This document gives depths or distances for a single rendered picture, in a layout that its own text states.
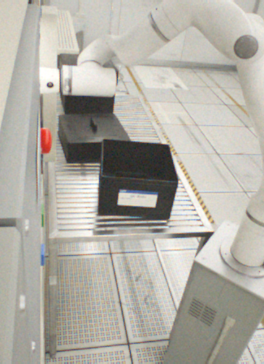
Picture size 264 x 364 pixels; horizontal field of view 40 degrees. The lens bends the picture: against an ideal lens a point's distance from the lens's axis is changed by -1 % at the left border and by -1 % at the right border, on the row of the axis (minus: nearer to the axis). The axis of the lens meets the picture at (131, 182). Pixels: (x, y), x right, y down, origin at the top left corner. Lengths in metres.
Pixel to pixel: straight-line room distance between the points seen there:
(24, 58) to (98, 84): 0.84
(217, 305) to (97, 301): 0.86
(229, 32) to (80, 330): 1.52
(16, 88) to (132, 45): 0.82
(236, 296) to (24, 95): 1.16
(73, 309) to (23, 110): 1.86
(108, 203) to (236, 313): 0.58
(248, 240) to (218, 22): 0.66
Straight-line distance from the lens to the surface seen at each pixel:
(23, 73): 0.24
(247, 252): 1.26
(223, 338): 1.45
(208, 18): 0.96
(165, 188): 1.30
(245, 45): 0.90
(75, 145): 1.59
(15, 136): 0.16
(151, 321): 2.02
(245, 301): 1.30
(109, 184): 1.27
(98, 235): 1.28
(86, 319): 1.98
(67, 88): 1.09
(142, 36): 1.01
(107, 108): 2.09
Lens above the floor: 1.64
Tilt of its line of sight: 34 degrees down
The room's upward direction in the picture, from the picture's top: 9 degrees clockwise
